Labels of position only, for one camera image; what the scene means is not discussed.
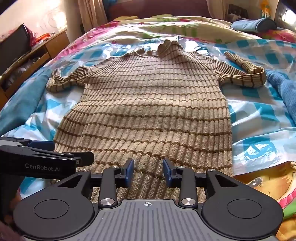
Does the floral bedsheet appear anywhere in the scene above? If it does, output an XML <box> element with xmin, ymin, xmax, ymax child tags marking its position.
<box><xmin>67</xmin><ymin>14</ymin><xmax>296</xmax><ymax>47</ymax></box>

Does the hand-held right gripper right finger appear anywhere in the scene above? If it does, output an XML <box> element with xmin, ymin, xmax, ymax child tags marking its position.
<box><xmin>163</xmin><ymin>158</ymin><xmax>243</xmax><ymax>207</ymax></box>

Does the dark wooden chair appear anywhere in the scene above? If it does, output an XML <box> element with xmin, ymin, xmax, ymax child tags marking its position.
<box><xmin>274</xmin><ymin>0</ymin><xmax>296</xmax><ymax>30</ymax></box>

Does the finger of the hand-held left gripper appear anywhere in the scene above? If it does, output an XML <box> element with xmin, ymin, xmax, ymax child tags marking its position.
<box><xmin>0</xmin><ymin>138</ymin><xmax>56</xmax><ymax>152</ymax></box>
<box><xmin>35</xmin><ymin>151</ymin><xmax>95</xmax><ymax>167</ymax></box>

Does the black television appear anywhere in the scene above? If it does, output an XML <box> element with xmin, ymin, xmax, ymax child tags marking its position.
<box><xmin>0</xmin><ymin>24</ymin><xmax>31</xmax><ymax>75</ymax></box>

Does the wooden cabinet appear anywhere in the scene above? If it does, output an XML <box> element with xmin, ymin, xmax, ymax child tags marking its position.
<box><xmin>0</xmin><ymin>30</ymin><xmax>70</xmax><ymax>106</ymax></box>

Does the blue white checked plastic sheet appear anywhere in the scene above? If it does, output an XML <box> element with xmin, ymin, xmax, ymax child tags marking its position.
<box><xmin>0</xmin><ymin>35</ymin><xmax>296</xmax><ymax>176</ymax></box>

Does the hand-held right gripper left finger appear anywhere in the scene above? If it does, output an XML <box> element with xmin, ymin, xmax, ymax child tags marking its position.
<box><xmin>54</xmin><ymin>159</ymin><xmax>134</xmax><ymax>208</ymax></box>

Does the pink plastic bag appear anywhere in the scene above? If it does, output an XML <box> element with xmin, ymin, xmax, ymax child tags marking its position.
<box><xmin>23</xmin><ymin>24</ymin><xmax>38</xmax><ymax>46</ymax></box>

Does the beige striped knit sweater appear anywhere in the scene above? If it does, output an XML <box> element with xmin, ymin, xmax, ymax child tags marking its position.
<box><xmin>46</xmin><ymin>40</ymin><xmax>266</xmax><ymax>202</ymax></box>

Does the beige curtain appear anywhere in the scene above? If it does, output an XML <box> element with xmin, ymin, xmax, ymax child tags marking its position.
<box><xmin>77</xmin><ymin>0</ymin><xmax>108</xmax><ymax>29</ymax></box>

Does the cartoon printed blanket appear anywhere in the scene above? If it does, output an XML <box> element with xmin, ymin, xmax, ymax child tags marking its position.
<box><xmin>233</xmin><ymin>161</ymin><xmax>296</xmax><ymax>241</ymax></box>

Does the blue towel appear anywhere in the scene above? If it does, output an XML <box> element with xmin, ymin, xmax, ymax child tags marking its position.
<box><xmin>0</xmin><ymin>67</ymin><xmax>61</xmax><ymax>136</ymax></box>
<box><xmin>265</xmin><ymin>69</ymin><xmax>296</xmax><ymax>131</ymax></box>

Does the blue roll pillow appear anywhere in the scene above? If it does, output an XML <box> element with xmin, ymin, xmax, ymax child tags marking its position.
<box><xmin>230</xmin><ymin>17</ymin><xmax>278</xmax><ymax>33</ymax></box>

